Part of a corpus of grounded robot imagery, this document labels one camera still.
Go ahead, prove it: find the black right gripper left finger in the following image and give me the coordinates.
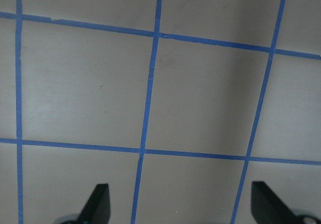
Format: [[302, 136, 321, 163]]
[[56, 183, 111, 224]]

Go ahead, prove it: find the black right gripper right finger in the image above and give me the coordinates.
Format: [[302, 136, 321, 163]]
[[251, 181, 320, 224]]

